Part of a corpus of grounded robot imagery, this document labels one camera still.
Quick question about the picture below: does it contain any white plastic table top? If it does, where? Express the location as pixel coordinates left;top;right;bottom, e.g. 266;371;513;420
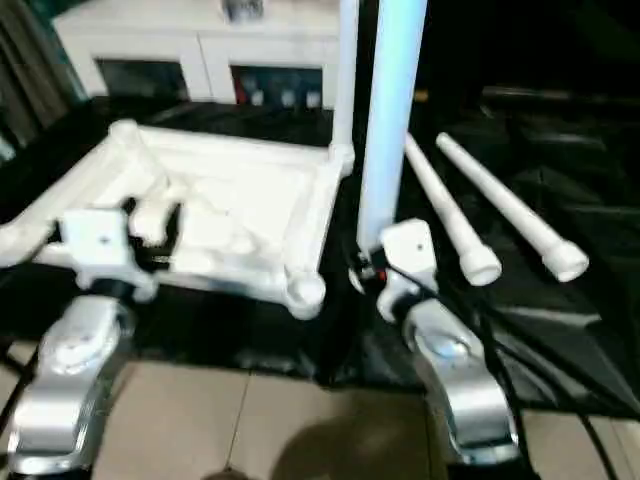
0;120;357;322

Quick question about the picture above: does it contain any white plastic table leg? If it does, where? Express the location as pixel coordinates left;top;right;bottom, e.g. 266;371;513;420
357;0;430;253
335;0;360;173
435;133;591;284
404;133;503;289

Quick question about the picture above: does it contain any black work mat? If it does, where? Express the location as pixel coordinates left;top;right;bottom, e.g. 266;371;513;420
0;98;640;416

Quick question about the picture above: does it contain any white glass-door cabinet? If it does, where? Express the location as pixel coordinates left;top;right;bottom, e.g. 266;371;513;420
50;0;346;109

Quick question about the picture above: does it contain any grey window curtain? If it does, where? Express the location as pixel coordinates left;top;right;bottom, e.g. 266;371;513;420
0;0;89;151

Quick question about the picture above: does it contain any black side table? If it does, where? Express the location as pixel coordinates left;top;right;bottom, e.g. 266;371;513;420
480;85;640;116

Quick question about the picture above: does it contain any small grey bundle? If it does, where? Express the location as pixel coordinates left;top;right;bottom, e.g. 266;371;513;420
224;0;265;22

